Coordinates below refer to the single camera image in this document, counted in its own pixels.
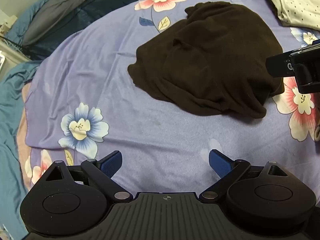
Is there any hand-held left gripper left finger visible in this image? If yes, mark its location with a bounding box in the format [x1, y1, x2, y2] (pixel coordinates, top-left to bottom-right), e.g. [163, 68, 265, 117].
[45, 151, 133, 203]

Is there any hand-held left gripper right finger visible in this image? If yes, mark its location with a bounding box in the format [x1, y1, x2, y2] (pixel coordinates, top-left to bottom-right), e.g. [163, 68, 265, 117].
[199, 149, 288, 203]

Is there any dark navy cloth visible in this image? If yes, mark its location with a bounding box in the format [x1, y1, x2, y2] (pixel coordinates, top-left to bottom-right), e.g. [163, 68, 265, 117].
[31, 0, 152, 61]

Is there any black cable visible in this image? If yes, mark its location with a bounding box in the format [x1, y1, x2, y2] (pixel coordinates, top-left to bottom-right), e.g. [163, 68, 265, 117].
[0, 35, 35, 58]

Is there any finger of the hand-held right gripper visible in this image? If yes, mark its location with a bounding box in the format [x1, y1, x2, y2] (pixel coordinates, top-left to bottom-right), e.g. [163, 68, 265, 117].
[265, 51, 297, 77]

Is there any white bedside cabinet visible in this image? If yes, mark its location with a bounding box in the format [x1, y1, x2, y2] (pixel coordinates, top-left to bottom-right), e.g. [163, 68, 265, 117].
[0, 9, 34, 82]

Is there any purple floral bedsheet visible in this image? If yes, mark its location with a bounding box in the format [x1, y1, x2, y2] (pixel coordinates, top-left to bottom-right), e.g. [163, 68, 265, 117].
[16, 0, 320, 198]

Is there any white polka-dot garment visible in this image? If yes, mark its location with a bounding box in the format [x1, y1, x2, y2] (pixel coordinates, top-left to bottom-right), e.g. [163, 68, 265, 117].
[260, 0, 320, 30]

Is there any teal blue blanket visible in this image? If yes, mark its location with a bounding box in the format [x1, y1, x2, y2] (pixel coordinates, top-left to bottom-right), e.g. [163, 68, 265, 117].
[0, 0, 50, 240]

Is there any dark brown long-sleeve top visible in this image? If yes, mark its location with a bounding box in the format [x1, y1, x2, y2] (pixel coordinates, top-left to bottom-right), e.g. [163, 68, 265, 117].
[127, 1, 285, 119]

